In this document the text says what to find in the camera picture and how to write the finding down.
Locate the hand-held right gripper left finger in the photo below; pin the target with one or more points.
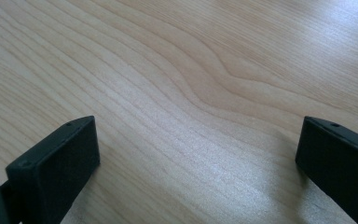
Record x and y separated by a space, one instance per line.
56 168

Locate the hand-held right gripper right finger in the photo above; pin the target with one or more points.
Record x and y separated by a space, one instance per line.
338 165

